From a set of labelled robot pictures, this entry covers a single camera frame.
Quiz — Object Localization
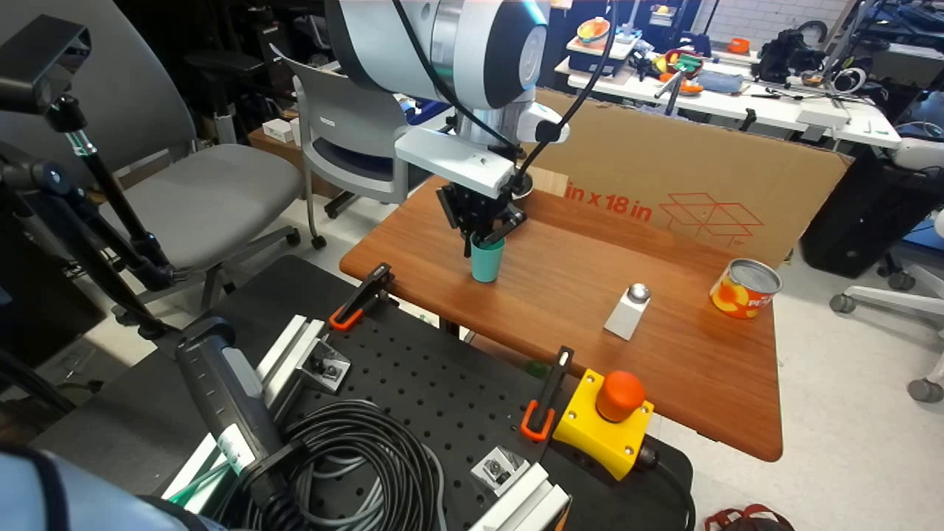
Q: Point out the black grey box device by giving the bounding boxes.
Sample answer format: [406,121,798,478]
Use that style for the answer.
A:
[173,327,290,478]

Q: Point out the light grey plastic frame chair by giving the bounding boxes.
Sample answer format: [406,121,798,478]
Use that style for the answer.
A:
[279,55,446,252]

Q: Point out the black bag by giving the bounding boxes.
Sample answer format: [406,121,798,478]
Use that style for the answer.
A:
[754,28,841,90]

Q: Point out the grey fabric office chair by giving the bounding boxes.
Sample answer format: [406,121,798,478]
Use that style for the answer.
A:
[0,19,310,310]

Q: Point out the cluttered white background table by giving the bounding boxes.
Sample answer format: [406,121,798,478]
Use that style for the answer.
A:
[555,15,909,153]

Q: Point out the coiled black cables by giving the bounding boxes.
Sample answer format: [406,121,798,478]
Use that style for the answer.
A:
[232,397,450,531]

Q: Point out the white aluminium rail bracket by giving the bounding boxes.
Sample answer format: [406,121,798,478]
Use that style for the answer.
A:
[470,447,571,531]
[257,314,354,398]

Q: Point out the brown cardboard box sheet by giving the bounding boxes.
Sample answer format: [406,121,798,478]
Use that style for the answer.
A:
[529,87,855,270]

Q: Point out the black perforated base board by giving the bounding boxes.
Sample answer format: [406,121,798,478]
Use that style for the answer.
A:
[164,255,697,531]

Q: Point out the white block with silver knob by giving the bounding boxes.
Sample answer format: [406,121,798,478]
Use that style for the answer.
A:
[601,282,655,342]

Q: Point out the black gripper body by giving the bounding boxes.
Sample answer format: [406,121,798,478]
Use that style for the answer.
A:
[434,181,530,248]

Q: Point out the blue grey fabric object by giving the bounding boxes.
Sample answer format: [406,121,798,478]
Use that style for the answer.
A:
[0,450,200,531]

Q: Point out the black clamp with orange handle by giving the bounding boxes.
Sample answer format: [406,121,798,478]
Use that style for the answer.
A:
[517,345,577,447]
[328,261,399,338]

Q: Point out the orange and white tin can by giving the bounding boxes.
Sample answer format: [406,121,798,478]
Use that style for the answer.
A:
[708,257,781,321]

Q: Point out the grey office chair base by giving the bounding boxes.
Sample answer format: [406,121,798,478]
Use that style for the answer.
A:
[826,211,944,407]

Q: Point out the yellow emergency stop box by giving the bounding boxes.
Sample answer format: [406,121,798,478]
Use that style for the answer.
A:
[551,367,657,485]

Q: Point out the teal plastic cup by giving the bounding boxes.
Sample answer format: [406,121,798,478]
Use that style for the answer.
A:
[465,236,508,289]

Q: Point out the black camera on stand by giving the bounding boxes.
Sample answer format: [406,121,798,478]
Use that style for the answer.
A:
[0,12,216,342]

